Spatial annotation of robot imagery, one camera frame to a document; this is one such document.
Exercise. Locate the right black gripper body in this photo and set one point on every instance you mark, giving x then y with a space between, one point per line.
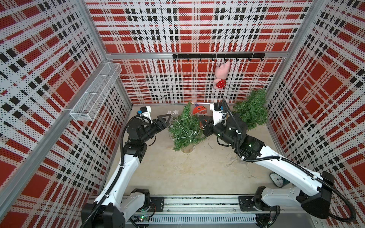
209 130

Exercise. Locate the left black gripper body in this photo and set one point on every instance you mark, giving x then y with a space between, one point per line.
155 128

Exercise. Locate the small christmas tree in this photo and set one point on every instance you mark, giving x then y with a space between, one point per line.
186 128
253 110

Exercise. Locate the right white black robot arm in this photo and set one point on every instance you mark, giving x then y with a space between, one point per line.
312 191

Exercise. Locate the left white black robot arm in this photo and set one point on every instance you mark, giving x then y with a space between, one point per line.
110 209

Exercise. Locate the red shark plush toy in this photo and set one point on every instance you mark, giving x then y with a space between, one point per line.
199 110

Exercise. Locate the pink pig plush toy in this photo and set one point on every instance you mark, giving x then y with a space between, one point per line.
221 74

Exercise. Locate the green alarm clock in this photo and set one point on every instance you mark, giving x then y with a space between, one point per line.
278 180

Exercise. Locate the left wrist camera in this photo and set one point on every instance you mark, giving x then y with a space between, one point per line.
145 111

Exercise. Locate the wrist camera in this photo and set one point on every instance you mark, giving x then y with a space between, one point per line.
145 111
219 115

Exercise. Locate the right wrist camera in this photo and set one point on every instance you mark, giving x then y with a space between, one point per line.
219 115

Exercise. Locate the black hook rail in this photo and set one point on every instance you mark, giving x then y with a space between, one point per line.
226 56

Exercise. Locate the white wire mesh shelf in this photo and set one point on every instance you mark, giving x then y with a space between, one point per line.
89 105

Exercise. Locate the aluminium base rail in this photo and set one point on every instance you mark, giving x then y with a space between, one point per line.
213 209

